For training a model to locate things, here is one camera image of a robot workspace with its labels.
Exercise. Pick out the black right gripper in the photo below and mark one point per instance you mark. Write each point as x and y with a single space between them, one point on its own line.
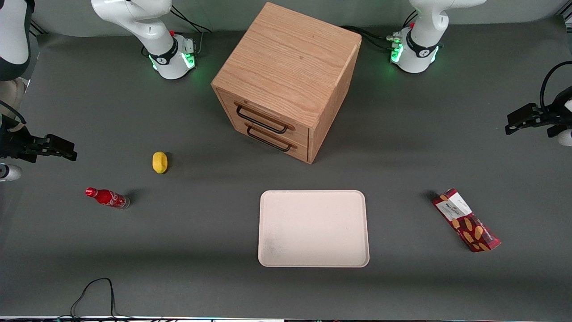
14 144

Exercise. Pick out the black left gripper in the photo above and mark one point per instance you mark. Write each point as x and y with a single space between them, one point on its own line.
552 115

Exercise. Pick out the red cookie box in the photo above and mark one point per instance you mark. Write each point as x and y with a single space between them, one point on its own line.
464 219

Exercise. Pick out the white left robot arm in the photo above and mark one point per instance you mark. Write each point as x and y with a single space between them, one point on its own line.
424 49

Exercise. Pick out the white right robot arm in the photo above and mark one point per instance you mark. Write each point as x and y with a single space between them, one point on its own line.
147 27

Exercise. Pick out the beige plastic tray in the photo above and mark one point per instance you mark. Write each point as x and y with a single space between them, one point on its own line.
313 228

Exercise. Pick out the red cola bottle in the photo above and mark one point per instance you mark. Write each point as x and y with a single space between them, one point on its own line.
107 197

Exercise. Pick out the yellow lemon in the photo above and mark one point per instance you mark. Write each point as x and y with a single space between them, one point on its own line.
160 162

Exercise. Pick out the wooden drawer front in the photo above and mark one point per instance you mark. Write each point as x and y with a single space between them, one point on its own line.
286 150
268 117

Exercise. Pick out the wooden drawer cabinet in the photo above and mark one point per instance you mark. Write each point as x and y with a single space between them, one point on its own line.
290 62

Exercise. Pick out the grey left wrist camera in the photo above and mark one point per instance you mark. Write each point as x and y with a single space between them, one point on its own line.
566 137

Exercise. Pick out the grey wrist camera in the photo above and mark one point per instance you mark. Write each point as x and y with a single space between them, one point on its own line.
566 137
8 172

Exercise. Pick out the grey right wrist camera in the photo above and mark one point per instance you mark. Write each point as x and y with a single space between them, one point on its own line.
8 172

